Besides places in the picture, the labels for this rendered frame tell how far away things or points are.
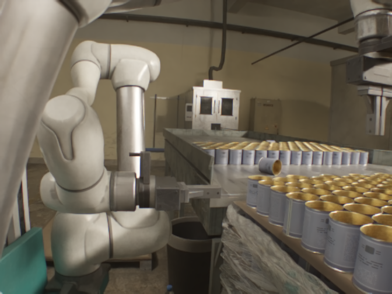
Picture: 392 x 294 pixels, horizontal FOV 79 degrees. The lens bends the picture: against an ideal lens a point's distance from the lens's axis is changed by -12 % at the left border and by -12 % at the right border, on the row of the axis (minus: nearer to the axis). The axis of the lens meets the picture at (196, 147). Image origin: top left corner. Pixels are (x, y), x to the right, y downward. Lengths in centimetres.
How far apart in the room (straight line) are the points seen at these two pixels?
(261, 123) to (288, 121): 115
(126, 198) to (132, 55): 58
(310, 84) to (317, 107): 75
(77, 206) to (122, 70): 55
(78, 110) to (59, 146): 6
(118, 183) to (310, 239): 39
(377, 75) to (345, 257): 35
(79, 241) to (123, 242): 14
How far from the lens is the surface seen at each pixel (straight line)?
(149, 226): 89
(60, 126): 43
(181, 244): 166
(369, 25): 62
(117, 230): 87
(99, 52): 99
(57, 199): 60
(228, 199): 82
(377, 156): 191
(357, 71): 58
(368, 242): 40
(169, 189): 55
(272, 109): 766
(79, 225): 85
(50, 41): 19
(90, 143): 46
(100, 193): 57
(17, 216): 85
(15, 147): 19
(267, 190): 65
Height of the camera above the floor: 130
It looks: 6 degrees down
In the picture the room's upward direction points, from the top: 3 degrees clockwise
